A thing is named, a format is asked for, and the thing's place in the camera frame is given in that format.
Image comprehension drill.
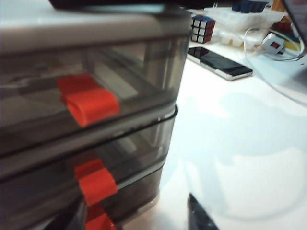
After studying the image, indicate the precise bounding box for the black rubik's cube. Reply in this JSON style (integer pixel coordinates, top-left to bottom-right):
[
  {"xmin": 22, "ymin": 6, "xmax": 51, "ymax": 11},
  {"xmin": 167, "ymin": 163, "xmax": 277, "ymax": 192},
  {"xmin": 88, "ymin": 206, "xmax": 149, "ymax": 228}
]
[{"xmin": 191, "ymin": 14, "xmax": 216, "ymax": 44}]

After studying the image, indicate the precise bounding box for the white plastic drawer cabinet frame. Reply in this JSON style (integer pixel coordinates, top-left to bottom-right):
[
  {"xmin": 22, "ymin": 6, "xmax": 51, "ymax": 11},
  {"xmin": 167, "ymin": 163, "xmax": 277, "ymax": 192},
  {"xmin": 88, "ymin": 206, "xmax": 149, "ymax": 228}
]
[{"xmin": 0, "ymin": 9, "xmax": 192, "ymax": 227}]

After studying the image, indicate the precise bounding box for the white plastic tray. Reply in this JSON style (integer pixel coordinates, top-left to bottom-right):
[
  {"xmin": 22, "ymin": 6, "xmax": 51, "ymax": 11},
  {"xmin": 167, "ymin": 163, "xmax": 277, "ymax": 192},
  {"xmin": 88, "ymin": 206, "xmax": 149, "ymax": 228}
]
[{"xmin": 203, "ymin": 7, "xmax": 286, "ymax": 52}]

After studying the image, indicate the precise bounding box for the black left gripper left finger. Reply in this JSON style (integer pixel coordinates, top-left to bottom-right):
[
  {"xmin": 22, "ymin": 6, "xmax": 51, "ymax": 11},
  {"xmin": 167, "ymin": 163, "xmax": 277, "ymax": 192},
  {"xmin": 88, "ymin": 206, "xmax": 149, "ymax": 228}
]
[{"xmin": 47, "ymin": 198, "xmax": 83, "ymax": 230}]

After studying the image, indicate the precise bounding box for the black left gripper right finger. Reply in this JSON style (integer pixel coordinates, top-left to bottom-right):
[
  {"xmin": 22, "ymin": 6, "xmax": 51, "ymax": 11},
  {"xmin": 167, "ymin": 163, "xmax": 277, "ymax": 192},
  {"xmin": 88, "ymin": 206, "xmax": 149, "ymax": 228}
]
[{"xmin": 187, "ymin": 193, "xmax": 220, "ymax": 230}]

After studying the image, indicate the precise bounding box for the brown desk partition panel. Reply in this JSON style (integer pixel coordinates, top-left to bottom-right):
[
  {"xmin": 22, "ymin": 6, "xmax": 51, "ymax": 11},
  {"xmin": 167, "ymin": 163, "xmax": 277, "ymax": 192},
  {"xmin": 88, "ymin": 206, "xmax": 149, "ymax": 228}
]
[{"xmin": 47, "ymin": 0, "xmax": 231, "ymax": 12}]

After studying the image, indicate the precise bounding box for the white power adapter red switch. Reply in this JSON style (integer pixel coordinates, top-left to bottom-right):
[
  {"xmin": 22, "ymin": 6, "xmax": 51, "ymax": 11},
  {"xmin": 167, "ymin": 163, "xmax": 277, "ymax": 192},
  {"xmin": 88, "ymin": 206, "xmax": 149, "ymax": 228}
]
[{"xmin": 260, "ymin": 33, "xmax": 286, "ymax": 55}]

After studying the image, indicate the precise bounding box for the white-edged smartphone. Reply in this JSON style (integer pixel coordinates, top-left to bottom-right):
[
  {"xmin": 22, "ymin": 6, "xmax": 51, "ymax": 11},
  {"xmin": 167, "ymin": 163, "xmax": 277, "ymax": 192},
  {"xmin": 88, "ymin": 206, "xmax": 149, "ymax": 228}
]
[{"xmin": 187, "ymin": 46, "xmax": 254, "ymax": 81}]

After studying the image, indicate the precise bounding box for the white cable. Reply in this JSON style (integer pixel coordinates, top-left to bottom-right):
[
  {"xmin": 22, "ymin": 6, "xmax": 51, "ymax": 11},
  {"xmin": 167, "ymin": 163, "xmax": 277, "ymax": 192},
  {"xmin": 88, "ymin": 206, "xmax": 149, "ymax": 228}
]
[{"xmin": 244, "ymin": 27, "xmax": 307, "ymax": 104}]

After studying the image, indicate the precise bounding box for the blue box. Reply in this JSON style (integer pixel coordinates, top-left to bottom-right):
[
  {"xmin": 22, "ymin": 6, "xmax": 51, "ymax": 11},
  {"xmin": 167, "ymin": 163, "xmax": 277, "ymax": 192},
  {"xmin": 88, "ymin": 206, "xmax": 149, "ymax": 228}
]
[{"xmin": 231, "ymin": 0, "xmax": 269, "ymax": 12}]

